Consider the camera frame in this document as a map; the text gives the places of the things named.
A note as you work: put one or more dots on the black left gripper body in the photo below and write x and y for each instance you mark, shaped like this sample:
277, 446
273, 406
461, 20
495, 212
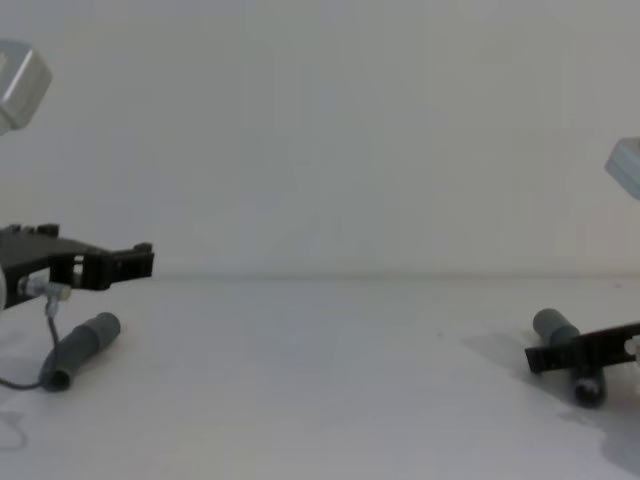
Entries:
25, 255

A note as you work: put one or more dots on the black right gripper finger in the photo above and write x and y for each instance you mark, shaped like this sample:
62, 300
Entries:
575, 350

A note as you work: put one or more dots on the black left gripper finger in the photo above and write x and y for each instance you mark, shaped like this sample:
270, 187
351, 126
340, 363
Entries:
115, 270
142, 247

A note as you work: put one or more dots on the dark grey cylindrical tube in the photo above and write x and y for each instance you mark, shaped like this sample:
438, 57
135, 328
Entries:
87, 337
560, 327

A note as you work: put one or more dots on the white table cloth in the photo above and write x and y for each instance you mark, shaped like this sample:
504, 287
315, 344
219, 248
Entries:
320, 380

